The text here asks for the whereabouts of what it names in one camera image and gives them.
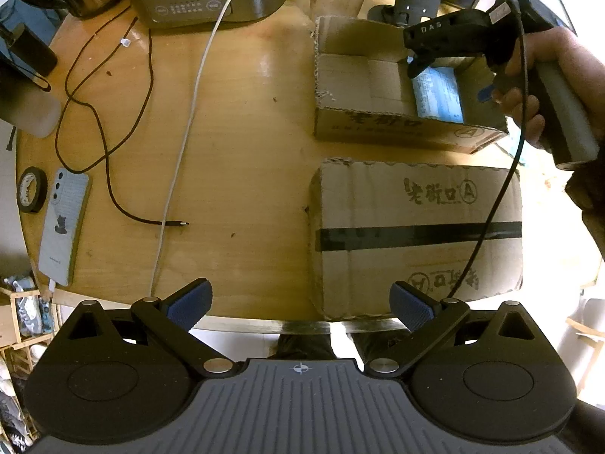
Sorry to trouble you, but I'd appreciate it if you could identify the blue packet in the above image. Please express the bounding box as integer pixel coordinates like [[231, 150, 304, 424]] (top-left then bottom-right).
[[411, 67, 464, 123]]

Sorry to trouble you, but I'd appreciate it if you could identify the cardboard box black tape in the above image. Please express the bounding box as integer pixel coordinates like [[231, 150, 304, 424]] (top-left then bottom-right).
[[309, 158, 523, 321]]

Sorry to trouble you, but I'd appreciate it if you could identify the dark sleeved right forearm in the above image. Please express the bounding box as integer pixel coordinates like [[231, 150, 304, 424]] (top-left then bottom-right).
[[565, 143, 605, 257]]

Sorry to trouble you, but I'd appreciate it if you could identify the person's right hand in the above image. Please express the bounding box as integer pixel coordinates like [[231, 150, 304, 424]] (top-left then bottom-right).
[[492, 27, 604, 150]]

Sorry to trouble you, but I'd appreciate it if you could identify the open cardboard box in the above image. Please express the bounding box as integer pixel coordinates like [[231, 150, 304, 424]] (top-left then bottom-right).
[[314, 16, 507, 154]]

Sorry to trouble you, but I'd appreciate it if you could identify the light blue smartphone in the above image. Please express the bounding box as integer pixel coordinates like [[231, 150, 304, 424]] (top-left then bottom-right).
[[38, 167, 90, 286]]

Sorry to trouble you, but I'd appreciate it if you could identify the black power bank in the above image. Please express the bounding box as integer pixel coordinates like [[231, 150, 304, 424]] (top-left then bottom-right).
[[1, 23, 57, 92]]

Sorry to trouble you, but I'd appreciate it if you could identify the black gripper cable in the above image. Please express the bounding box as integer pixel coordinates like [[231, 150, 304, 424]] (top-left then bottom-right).
[[446, 0, 528, 300]]

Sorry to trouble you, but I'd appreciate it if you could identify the white cable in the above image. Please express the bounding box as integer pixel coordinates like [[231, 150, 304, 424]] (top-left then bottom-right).
[[149, 0, 261, 297]]

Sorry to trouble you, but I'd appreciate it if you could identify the thin black charging cable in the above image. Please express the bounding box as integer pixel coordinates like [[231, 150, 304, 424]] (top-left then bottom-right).
[[53, 4, 191, 228]]

